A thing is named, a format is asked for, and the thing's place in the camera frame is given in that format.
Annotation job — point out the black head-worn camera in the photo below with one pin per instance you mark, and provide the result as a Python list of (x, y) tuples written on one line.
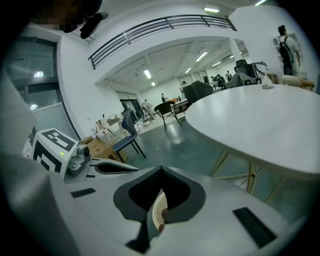
[(93, 23)]

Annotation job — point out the person's head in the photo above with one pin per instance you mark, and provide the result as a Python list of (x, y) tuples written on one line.
[(57, 15)]

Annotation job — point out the brown cardboard box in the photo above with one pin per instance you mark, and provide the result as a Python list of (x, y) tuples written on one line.
[(105, 147)]

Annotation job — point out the cream plastic basket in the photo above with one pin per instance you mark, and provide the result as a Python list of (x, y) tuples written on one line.
[(157, 207)]

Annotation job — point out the black framed window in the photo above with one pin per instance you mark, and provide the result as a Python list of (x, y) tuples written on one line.
[(128, 107)]

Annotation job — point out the blue chair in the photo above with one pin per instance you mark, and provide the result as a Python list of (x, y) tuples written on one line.
[(125, 142)]

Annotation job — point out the small grey item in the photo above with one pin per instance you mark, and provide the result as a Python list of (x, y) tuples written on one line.
[(267, 83)]

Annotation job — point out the wooden side box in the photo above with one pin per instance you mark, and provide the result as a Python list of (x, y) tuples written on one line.
[(272, 77)]

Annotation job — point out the white long table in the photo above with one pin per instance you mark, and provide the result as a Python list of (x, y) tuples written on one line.
[(180, 101)]

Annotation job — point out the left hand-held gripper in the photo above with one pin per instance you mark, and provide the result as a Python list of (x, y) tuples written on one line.
[(53, 147)]

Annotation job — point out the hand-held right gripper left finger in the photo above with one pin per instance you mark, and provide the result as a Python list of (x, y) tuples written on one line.
[(100, 212)]

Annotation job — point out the black office chair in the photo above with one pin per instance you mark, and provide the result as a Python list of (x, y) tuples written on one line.
[(242, 65)]

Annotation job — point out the beige handbag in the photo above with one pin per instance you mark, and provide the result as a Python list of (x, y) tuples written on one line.
[(102, 123)]

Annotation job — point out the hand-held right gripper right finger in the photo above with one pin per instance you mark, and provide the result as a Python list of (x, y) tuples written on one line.
[(225, 220)]

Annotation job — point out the round white table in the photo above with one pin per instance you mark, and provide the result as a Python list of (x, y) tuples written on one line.
[(250, 125)]

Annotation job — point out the large glass window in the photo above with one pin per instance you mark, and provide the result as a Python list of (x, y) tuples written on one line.
[(32, 75)]

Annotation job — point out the black balcony railing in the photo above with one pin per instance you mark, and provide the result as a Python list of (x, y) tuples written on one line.
[(127, 37)]

